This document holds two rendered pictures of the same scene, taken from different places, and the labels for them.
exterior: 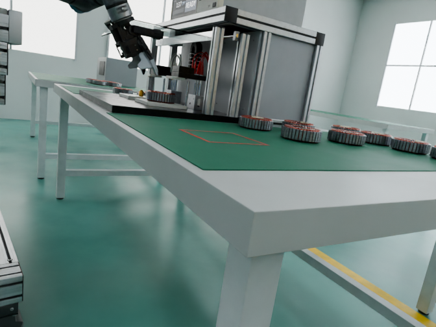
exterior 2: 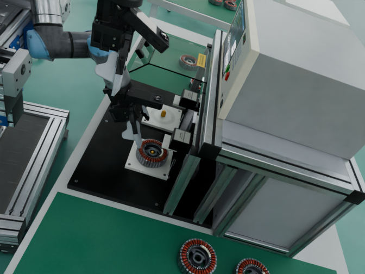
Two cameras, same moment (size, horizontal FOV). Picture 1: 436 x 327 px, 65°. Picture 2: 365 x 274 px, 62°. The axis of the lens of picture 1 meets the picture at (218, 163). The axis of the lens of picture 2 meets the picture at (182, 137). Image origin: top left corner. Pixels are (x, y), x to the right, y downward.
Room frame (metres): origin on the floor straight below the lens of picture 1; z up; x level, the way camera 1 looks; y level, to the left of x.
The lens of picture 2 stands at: (0.64, -0.12, 1.58)
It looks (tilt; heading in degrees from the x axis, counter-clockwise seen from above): 41 degrees down; 23
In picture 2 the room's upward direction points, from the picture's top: 23 degrees clockwise
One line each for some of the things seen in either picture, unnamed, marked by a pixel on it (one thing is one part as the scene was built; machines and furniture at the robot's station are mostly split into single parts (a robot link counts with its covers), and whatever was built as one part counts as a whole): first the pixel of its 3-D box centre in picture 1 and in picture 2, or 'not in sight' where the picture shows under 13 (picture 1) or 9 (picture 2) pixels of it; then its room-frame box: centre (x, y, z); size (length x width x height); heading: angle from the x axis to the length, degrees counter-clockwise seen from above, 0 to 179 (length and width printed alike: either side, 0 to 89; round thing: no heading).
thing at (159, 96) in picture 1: (161, 96); (152, 153); (1.29, 0.24, 0.80); 0.11 x 0.11 x 0.04
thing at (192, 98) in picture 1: (196, 102); (190, 165); (1.36, 0.12, 0.80); 0.08 x 0.05 x 0.06; 31
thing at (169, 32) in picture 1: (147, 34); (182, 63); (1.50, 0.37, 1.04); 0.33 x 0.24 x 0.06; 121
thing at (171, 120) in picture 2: (141, 97); (162, 116); (1.50, 0.37, 0.78); 0.15 x 0.15 x 0.01; 31
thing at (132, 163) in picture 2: (160, 103); (150, 157); (1.29, 0.24, 0.78); 0.15 x 0.15 x 0.01; 31
